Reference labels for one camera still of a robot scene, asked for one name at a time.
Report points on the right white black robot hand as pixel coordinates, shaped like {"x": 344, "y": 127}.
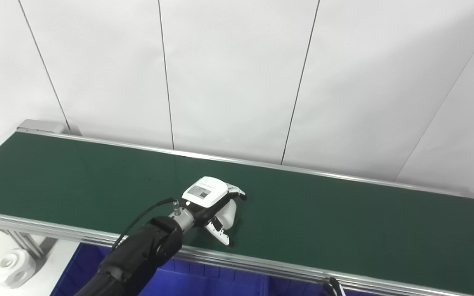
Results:
{"x": 335, "y": 290}

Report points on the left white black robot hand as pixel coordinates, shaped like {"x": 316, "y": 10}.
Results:
{"x": 204, "y": 191}

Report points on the white round part with holes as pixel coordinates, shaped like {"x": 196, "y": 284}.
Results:
{"x": 228, "y": 213}

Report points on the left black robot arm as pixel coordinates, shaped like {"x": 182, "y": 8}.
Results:
{"x": 138, "y": 259}

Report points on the blue bin holding black part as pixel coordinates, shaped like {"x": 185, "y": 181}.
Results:
{"x": 294, "y": 288}

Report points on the green conveyor belt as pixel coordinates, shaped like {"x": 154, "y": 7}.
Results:
{"x": 344, "y": 226}

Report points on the empty blue plastic bin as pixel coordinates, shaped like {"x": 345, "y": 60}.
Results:
{"x": 204, "y": 283}

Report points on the aluminium conveyor support leg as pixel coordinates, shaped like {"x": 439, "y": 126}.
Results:
{"x": 27, "y": 242}

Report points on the white round part on floor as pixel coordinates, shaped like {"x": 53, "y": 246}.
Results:
{"x": 15, "y": 267}

